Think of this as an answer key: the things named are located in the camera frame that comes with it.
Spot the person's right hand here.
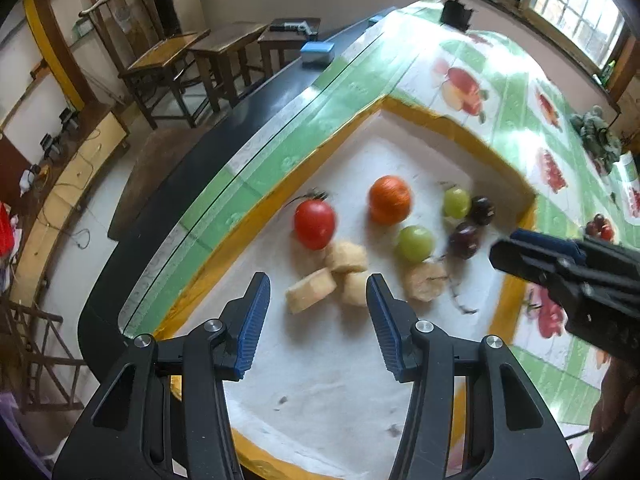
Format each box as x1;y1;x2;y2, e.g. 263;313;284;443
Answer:
587;359;640;463

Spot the dark handheld device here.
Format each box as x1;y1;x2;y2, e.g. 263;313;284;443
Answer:
270;20;318;41

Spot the long black bench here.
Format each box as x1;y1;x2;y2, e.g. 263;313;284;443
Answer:
77;15;391;356

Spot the dark slatted wooden chair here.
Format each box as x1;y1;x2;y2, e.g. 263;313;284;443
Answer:
0;295;86;413

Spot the red cloth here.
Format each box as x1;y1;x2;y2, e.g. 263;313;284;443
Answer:
0;202;13;256

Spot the wooden chair with backrest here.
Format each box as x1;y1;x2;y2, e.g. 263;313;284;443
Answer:
80;0;211;128

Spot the black device on table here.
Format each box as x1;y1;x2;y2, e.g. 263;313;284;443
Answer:
440;0;473;30

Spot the dark red cherry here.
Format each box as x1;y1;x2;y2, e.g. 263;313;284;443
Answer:
448;222;482;260
470;196;496;226

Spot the large red tomato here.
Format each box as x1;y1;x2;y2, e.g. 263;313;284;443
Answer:
285;188;337;252

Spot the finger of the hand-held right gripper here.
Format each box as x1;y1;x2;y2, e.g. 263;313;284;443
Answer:
511;228;640;271
490;240;594;294

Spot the green grape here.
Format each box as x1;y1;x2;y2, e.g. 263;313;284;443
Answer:
395;225;435;264
439;182;472;220

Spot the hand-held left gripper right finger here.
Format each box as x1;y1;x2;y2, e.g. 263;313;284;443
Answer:
366;273;581;480

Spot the dark wooden stool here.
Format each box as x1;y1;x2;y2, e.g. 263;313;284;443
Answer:
190;21;271;113
257;16;322;78

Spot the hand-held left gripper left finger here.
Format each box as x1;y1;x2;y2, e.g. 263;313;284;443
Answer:
52;272;272;480

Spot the brown grape stem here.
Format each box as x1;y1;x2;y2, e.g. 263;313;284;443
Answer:
440;255;480;316

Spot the low wooden cabinet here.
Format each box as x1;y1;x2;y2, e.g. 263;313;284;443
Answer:
10;105;131;311

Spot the white tray with yellow rim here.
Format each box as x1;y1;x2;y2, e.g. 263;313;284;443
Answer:
152;95;538;476

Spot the grid-pane window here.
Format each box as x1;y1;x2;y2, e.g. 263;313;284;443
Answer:
435;0;626;71

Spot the orange mandarin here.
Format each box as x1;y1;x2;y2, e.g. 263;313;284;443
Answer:
368;175;414;226

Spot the green fruit-print tablecloth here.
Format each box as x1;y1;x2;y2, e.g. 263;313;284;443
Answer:
120;0;640;441

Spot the blue box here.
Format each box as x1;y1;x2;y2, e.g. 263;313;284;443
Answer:
300;41;336;67

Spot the pale sugarcane piece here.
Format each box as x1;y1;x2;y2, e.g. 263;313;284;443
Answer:
340;270;371;307
325;241;369;275
404;261;448;303
286;267;337;315

